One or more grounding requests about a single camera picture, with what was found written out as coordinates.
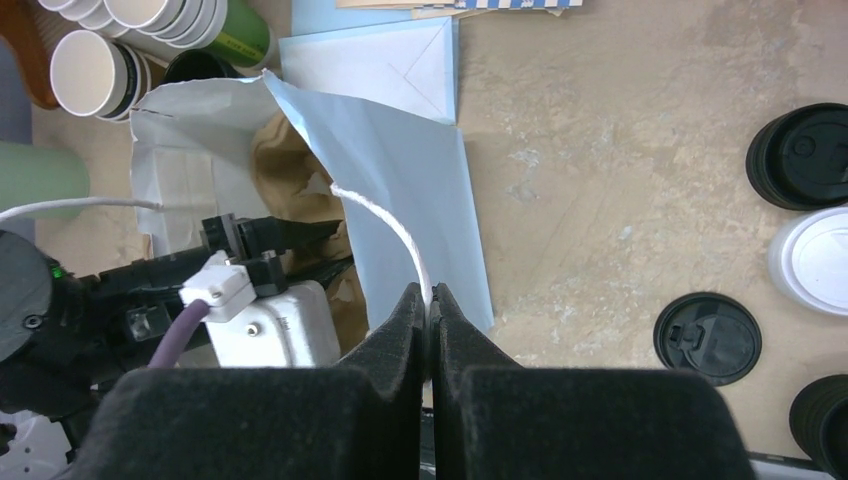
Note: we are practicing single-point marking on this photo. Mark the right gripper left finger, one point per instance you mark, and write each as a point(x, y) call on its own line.
point(356, 419)

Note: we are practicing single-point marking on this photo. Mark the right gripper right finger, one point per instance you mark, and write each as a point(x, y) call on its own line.
point(496, 419)

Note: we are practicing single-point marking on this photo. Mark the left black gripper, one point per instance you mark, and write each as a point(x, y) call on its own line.
point(139, 302)

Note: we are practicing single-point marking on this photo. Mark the single brown pulp cup carrier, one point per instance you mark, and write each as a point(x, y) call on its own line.
point(305, 218)

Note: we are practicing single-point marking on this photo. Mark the light blue paper bag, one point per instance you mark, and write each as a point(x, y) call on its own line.
point(403, 181)

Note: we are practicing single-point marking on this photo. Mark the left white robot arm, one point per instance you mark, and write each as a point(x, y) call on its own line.
point(62, 335)

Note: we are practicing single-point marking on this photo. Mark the black paper coffee cup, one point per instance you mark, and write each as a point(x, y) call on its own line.
point(198, 65)

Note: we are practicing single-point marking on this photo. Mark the black coffee cup lid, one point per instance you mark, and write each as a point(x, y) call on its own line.
point(710, 334)

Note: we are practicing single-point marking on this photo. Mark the back left paper cup stack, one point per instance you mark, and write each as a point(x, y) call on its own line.
point(230, 29)

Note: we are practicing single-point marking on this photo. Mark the paper cup stack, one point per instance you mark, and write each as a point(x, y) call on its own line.
point(93, 76)
point(230, 29)
point(92, 15)

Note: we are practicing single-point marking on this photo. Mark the green straw holder cup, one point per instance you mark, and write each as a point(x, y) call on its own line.
point(31, 174)

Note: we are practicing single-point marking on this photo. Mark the front paper cup stack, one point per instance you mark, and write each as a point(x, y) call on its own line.
point(93, 76)

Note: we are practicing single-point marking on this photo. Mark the flat light blue bag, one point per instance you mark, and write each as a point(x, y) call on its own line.
point(379, 55)

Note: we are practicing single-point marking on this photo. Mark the back right paper cup stack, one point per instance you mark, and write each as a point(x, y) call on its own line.
point(92, 15)

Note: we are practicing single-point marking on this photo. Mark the checkered patterned paper bag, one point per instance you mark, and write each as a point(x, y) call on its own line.
point(553, 5)

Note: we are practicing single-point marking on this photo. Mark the white cup lid stack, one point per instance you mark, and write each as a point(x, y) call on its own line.
point(807, 260)

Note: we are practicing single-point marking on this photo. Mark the black cup lid stack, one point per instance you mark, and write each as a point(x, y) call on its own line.
point(798, 161)

